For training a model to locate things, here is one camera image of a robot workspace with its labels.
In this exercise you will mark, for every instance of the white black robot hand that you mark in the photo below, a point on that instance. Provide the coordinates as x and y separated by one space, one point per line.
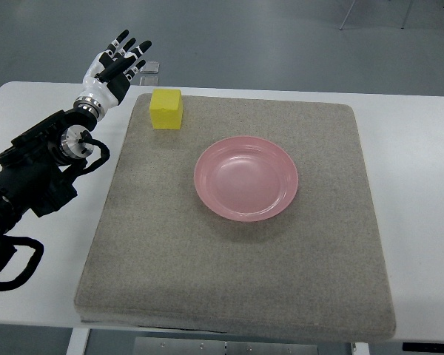
108 79

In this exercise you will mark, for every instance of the yellow foam block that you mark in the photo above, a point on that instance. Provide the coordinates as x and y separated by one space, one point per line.
166 109

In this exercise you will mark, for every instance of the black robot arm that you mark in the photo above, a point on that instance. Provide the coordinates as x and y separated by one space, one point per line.
38 172

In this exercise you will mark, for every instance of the pink plate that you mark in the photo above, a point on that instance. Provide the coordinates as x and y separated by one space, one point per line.
246 179

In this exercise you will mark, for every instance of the beige felt mat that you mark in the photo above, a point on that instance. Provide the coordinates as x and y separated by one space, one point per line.
161 258

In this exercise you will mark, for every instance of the white table leg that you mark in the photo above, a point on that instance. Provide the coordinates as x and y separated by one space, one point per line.
78 341

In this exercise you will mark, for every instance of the metal table base plate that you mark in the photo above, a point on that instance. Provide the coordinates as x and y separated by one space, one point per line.
153 345

